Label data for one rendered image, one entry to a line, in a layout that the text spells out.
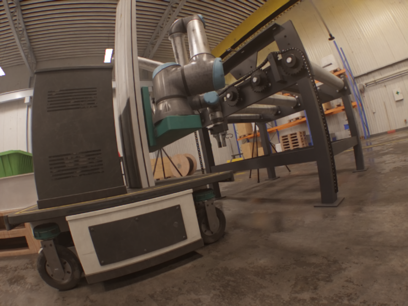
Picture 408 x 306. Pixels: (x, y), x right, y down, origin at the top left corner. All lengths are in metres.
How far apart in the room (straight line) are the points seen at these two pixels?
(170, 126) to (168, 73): 0.26
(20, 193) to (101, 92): 1.07
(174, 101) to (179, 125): 0.11
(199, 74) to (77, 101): 0.51
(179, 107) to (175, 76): 0.15
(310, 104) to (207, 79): 0.61
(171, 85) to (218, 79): 0.20
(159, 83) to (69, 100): 0.39
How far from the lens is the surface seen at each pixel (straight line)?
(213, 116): 1.29
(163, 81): 0.86
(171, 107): 0.80
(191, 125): 0.79
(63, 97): 0.78
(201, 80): 0.83
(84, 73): 0.83
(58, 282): 0.83
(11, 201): 1.63
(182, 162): 7.86
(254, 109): 2.06
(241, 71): 1.58
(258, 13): 9.51
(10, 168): 2.53
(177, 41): 1.34
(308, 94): 1.16
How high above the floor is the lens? 0.37
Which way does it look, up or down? 3 degrees up
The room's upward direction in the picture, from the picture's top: 11 degrees counter-clockwise
